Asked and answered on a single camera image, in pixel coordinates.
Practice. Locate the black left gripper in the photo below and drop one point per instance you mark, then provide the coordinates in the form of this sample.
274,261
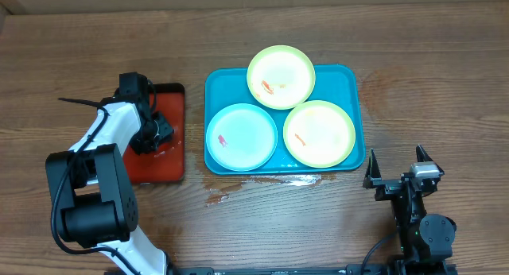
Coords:
141,147

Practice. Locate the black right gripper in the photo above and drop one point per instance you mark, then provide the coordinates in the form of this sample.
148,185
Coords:
387,186

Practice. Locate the light blue plate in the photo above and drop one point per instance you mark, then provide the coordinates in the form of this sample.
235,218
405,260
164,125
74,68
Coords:
241,137

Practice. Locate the yellow plate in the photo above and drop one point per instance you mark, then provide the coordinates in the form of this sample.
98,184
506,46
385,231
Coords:
319,134
281,77

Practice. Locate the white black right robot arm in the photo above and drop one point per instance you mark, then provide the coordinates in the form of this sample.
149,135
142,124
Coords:
426,240

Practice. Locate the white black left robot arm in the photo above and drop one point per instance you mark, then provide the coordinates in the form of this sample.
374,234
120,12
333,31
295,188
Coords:
94,209

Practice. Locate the red black sponge tray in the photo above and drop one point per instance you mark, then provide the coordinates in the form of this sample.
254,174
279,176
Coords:
167,164

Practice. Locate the teal plastic tray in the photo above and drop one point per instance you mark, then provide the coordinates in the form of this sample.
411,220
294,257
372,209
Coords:
335,83

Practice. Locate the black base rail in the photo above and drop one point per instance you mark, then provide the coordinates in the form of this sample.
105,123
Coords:
351,269

